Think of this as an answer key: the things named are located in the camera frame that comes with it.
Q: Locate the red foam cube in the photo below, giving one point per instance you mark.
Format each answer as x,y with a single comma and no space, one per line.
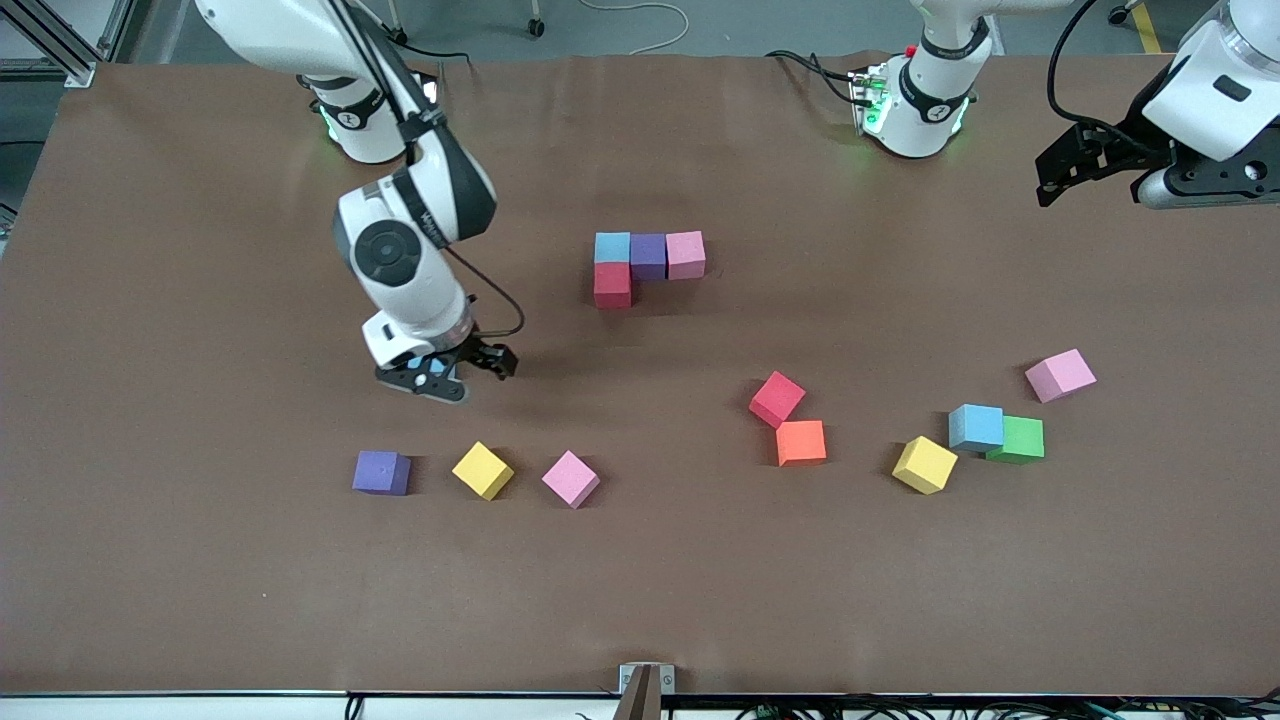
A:
612,285
777,399

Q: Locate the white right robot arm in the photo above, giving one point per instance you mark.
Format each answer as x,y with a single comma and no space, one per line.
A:
420,300

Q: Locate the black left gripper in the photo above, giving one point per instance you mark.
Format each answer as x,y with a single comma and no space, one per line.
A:
1122,146

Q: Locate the pink foam cube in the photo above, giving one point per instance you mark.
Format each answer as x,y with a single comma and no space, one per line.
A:
570,478
686,255
1060,375

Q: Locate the brown table mat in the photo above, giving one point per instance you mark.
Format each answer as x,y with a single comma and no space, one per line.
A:
700,580

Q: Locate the metal table edge bracket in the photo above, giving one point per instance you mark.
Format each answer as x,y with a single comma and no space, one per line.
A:
646,680

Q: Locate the aluminium frame profile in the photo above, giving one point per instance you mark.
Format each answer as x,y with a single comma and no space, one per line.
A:
45,70

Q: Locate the purple foam cube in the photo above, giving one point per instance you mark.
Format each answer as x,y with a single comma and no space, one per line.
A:
381,472
649,257

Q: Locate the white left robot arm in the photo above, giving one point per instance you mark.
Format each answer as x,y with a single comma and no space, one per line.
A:
925,115

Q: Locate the yellow foam cube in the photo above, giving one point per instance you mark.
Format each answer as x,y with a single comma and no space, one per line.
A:
924,464
483,470

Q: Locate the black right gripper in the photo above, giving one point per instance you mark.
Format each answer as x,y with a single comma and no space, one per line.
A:
481,353

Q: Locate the green foam cube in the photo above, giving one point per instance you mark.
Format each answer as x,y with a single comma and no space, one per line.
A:
1026,438

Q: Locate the blue foam cube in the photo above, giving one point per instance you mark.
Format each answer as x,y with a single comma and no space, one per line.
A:
612,247
437,370
976,427

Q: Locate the orange foam cube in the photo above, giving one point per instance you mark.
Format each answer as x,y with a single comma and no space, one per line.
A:
801,442

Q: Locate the white table edge rail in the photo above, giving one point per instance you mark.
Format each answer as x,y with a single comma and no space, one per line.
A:
200,708

